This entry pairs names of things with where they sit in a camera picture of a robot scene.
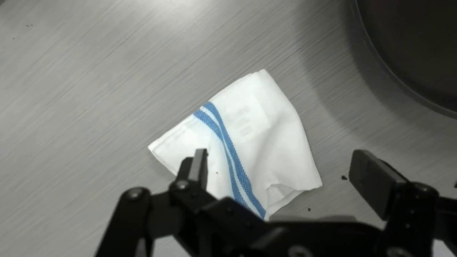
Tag black nonstick frying pan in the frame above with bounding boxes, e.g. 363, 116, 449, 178
349, 0, 457, 120

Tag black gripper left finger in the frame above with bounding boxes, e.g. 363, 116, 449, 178
93, 148, 269, 257

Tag white towel with blue stripes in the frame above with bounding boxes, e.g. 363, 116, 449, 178
148, 69, 325, 222

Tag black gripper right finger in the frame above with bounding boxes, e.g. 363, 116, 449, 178
349, 149, 457, 257

